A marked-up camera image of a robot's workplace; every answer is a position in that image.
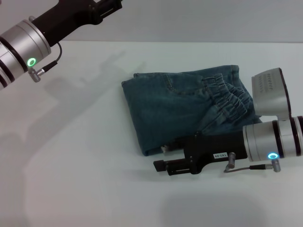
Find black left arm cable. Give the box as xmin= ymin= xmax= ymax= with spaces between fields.
xmin=27 ymin=42 xmax=63 ymax=83

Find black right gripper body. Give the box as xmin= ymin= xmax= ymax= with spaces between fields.
xmin=167 ymin=134 xmax=248 ymax=176

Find blue denim shorts with print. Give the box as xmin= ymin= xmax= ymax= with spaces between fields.
xmin=121 ymin=65 xmax=263 ymax=157

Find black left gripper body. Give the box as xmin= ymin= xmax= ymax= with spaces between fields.
xmin=30 ymin=0 xmax=124 ymax=47

